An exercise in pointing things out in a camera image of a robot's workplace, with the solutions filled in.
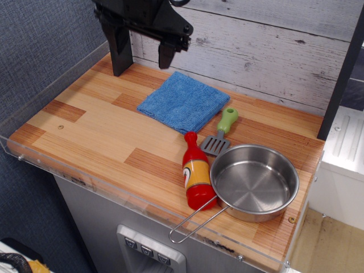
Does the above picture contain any dark left support post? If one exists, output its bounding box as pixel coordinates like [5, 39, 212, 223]
[110, 41, 133, 77]

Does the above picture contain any dark right support post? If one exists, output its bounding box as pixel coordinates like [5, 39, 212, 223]
[317, 7, 363, 140]

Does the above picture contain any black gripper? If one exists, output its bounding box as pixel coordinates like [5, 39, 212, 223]
[94, 1, 193, 69]

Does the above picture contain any white ribbed side counter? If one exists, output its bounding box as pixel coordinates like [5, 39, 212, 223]
[308, 106, 363, 230]

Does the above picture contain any green handled grey spatula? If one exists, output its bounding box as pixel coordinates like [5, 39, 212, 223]
[200, 107, 238, 156]

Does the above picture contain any grey cabinet with dispenser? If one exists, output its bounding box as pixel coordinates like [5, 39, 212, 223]
[55, 177, 260, 272]

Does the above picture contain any black braided hose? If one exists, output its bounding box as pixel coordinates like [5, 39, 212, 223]
[0, 252, 31, 273]

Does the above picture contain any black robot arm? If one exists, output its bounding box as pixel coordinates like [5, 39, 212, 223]
[94, 1, 193, 76]

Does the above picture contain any blue folded cloth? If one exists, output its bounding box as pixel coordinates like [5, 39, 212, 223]
[137, 72, 230, 135]

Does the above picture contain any clear acrylic table guard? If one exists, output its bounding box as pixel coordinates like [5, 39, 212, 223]
[1, 44, 324, 272]

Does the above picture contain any dark support post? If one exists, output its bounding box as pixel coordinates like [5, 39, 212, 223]
[110, 41, 133, 77]
[317, 7, 363, 140]

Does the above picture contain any red toy sauce bottle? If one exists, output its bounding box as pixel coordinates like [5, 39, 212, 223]
[183, 131, 217, 210]

